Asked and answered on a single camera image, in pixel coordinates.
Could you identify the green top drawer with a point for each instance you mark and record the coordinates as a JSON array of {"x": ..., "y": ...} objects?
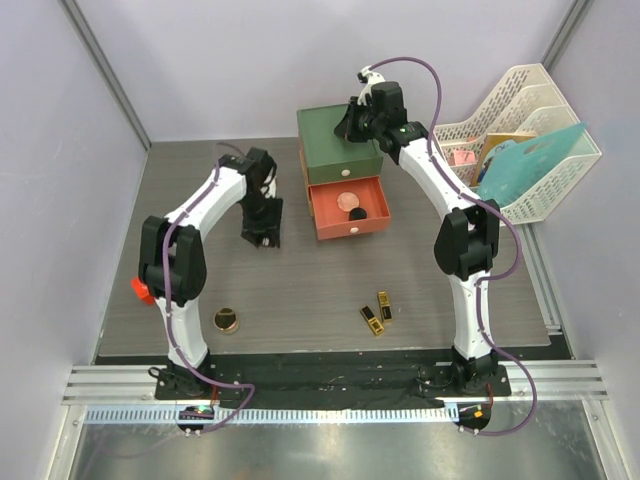
[{"x": 338, "y": 171}]

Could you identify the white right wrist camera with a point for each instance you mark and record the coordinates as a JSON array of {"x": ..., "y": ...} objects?
[{"x": 368, "y": 78}]

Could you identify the teal plastic folder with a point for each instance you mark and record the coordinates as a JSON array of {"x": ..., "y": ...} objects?
[{"x": 515, "y": 170}]

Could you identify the gold black lipstick left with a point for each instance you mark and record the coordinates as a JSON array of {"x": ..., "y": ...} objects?
[{"x": 373, "y": 322}]

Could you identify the green drawer cabinet shell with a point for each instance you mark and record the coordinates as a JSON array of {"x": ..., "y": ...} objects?
[{"x": 320, "y": 144}]

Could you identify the amber small jar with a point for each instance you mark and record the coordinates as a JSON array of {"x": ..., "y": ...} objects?
[{"x": 357, "y": 213}]

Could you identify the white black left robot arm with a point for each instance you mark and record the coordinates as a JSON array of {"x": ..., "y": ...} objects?
[{"x": 173, "y": 267}]

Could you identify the pink sticky note pad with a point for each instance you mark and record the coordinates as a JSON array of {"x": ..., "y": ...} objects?
[{"x": 462, "y": 157}]

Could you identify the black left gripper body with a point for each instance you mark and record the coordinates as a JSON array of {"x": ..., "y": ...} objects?
[{"x": 253, "y": 206}]

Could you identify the pink round compact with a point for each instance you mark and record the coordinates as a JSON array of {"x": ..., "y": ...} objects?
[{"x": 347, "y": 201}]

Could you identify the gold black lipstick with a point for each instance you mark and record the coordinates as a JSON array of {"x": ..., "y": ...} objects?
[
  {"x": 373, "y": 322},
  {"x": 385, "y": 307}
]

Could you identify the red cube block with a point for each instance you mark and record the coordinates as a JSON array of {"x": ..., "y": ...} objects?
[{"x": 142, "y": 292}]

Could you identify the gold black lipstick right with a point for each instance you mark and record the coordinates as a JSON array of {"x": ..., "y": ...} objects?
[{"x": 385, "y": 307}]

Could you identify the brown illustrated book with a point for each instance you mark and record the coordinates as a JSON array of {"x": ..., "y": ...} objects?
[{"x": 494, "y": 144}]

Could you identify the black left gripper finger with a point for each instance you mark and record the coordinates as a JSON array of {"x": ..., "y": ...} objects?
[
  {"x": 253, "y": 231},
  {"x": 273, "y": 219}
]

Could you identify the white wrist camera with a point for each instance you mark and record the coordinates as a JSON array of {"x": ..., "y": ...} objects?
[
  {"x": 368, "y": 78},
  {"x": 271, "y": 188}
]

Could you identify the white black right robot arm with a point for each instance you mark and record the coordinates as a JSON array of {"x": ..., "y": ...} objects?
[{"x": 467, "y": 241}]

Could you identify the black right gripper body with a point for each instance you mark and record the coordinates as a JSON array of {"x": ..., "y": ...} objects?
[{"x": 369, "y": 126}]

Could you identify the cream perforated file organizer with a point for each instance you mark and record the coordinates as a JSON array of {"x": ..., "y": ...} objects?
[{"x": 525, "y": 100}]

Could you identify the aluminium front rail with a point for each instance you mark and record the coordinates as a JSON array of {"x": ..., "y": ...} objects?
[{"x": 120, "y": 394}]

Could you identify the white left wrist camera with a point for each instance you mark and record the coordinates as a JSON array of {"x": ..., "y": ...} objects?
[{"x": 271, "y": 188}]

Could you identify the red drawer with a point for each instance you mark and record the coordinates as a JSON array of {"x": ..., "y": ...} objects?
[{"x": 331, "y": 222}]

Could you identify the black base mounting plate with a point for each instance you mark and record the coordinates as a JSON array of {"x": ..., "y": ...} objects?
[{"x": 327, "y": 384}]

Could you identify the gold round compact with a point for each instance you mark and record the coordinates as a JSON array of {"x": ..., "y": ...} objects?
[{"x": 226, "y": 320}]

